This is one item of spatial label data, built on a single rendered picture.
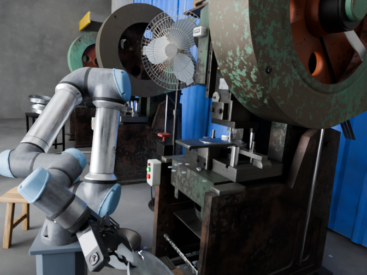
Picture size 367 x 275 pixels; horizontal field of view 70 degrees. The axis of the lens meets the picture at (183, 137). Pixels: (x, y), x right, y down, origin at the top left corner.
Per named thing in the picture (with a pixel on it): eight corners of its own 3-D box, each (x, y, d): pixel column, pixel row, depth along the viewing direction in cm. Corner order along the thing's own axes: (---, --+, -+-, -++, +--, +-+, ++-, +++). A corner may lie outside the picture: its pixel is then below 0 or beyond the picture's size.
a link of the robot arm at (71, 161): (49, 143, 75) (25, 165, 65) (87, 147, 74) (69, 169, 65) (54, 166, 79) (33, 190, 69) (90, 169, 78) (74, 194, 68)
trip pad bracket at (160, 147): (162, 176, 151) (164, 143, 147) (155, 171, 159) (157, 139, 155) (171, 175, 154) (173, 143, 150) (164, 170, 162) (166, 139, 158)
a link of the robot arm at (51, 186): (48, 158, 64) (26, 180, 56) (82, 187, 67) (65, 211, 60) (30, 173, 66) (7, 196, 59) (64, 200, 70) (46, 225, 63)
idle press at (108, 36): (96, 197, 237) (98, -11, 205) (82, 166, 322) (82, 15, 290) (230, 180, 309) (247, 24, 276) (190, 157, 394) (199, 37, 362)
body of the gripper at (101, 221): (122, 225, 75) (90, 198, 71) (123, 242, 67) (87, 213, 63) (101, 243, 74) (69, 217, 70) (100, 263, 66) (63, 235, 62)
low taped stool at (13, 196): (1, 249, 158) (-3, 197, 151) (23, 228, 181) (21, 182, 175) (59, 251, 159) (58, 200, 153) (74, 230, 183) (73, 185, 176)
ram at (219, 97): (223, 121, 122) (229, 55, 116) (205, 117, 134) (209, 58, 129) (250, 121, 130) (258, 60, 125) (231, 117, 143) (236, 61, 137)
